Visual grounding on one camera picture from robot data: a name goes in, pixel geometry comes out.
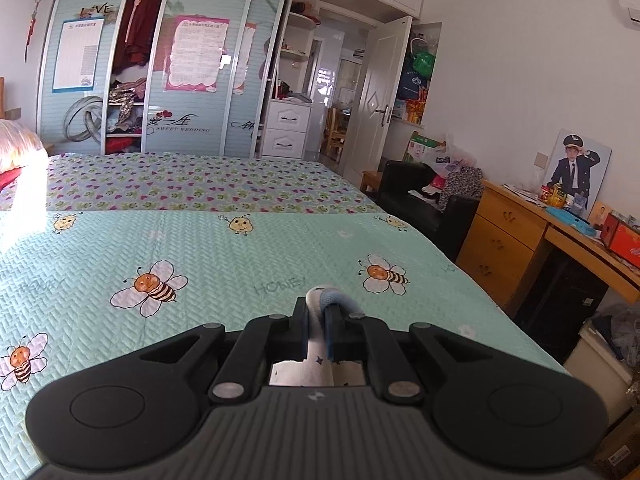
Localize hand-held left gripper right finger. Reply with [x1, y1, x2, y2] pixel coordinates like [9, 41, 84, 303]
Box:
[324, 302, 501, 406]

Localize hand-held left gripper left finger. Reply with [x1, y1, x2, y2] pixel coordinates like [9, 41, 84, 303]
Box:
[135, 296, 311, 406]

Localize white star-print garment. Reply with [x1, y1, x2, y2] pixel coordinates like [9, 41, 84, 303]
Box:
[270, 287, 363, 388]

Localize pile of clothes in wardrobe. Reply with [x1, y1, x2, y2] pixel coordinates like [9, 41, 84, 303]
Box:
[105, 77, 148, 153]

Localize hanging red clothes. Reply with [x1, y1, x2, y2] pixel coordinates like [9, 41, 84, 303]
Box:
[122, 0, 166, 68]

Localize green bee-print quilt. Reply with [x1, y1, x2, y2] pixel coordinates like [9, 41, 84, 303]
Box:
[0, 209, 571, 480]

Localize black armchair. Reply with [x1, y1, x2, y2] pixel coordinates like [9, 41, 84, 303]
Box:
[377, 160, 481, 261]

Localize wooden desk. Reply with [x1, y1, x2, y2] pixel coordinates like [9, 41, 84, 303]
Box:
[457, 180, 640, 321]

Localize wooden chair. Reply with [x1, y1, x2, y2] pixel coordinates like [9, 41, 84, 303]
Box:
[325, 107, 348, 156]

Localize dark patterned garment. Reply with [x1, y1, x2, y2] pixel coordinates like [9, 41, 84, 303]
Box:
[439, 166, 485, 211]

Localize green and white carton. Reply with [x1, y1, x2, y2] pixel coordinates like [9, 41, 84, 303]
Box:
[402, 131, 448, 163]

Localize white drawer cabinet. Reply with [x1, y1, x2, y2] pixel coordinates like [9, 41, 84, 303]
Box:
[260, 100, 313, 158]

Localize white plastic bag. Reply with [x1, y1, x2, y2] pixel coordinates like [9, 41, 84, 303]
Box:
[425, 135, 468, 176]

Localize white door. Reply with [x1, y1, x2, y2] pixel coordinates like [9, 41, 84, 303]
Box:
[345, 15, 413, 188]

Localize sliding-door wardrobe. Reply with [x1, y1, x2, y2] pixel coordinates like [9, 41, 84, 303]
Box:
[37, 0, 298, 158]

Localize row of snack packets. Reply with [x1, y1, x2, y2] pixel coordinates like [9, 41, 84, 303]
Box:
[400, 87, 428, 123]

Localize blue bag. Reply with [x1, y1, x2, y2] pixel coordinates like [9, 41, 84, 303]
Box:
[397, 67, 428, 101]

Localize blue tray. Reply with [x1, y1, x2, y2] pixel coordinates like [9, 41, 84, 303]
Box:
[547, 205, 601, 237]

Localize green bag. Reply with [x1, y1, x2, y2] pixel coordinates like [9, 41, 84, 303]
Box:
[411, 50, 437, 78]

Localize narrow pink-bordered poster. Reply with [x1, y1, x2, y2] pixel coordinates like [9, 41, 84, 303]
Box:
[232, 22, 257, 96]

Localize uniformed child portrait photo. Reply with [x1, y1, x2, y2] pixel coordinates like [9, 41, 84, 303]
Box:
[542, 129, 613, 221]

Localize large pink-bordered poster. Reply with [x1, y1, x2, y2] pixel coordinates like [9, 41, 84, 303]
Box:
[164, 14, 231, 93]

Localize orange box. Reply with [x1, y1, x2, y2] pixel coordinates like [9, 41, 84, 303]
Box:
[602, 212, 640, 268]

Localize floral duvet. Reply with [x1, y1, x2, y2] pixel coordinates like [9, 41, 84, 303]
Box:
[0, 119, 48, 196]

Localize blue-bordered poster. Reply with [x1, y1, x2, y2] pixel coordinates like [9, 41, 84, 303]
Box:
[51, 19, 105, 93]

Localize red knot ornament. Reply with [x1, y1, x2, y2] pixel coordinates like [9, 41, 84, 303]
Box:
[25, 2, 41, 63]

